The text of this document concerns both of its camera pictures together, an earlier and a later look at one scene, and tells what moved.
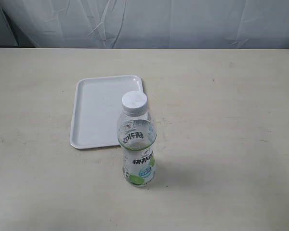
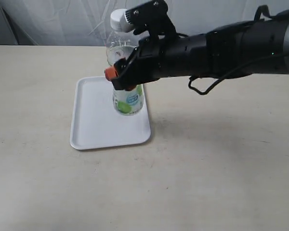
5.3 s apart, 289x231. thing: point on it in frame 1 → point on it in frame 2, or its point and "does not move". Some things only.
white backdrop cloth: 145,24 does not move
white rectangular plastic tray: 99,104 does not move
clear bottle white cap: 136,136 → 122,42
